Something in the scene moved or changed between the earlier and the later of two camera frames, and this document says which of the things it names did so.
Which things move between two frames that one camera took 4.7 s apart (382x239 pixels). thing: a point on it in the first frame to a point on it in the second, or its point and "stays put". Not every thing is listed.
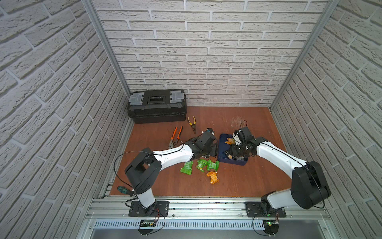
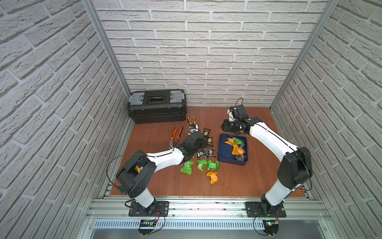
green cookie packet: [211, 165] stays put
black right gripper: [233, 148] to [226, 127]
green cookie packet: [201, 163] stays put
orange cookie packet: [213, 177] stays put
